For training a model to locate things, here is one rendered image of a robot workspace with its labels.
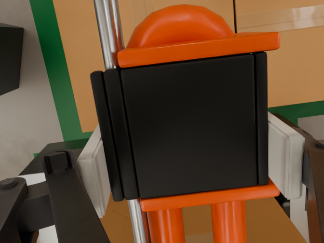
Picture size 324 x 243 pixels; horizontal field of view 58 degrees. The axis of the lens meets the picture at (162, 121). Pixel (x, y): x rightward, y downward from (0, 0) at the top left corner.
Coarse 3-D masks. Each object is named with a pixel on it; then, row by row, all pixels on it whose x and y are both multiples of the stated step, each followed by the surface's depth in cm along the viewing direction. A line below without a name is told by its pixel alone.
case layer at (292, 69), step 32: (64, 0) 64; (128, 0) 64; (160, 0) 64; (192, 0) 65; (224, 0) 65; (256, 0) 65; (288, 0) 65; (320, 0) 65; (64, 32) 66; (96, 32) 66; (128, 32) 66; (288, 32) 67; (320, 32) 67; (96, 64) 68; (288, 64) 69; (320, 64) 70; (288, 96) 72; (320, 96) 72
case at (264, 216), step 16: (112, 208) 62; (128, 208) 61; (192, 208) 58; (208, 208) 58; (256, 208) 56; (272, 208) 56; (112, 224) 56; (128, 224) 56; (192, 224) 54; (208, 224) 53; (256, 224) 52; (272, 224) 51; (288, 224) 51; (112, 240) 52; (128, 240) 51; (256, 240) 48; (272, 240) 48; (288, 240) 47; (304, 240) 47
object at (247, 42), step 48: (144, 48) 13; (192, 48) 13; (240, 48) 13; (144, 96) 14; (192, 96) 14; (240, 96) 14; (144, 144) 14; (192, 144) 14; (240, 144) 14; (144, 192) 15; (192, 192) 15; (240, 192) 15
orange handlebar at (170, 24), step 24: (144, 24) 14; (168, 24) 14; (192, 24) 14; (216, 24) 14; (168, 216) 17; (216, 216) 18; (240, 216) 17; (168, 240) 18; (216, 240) 18; (240, 240) 18
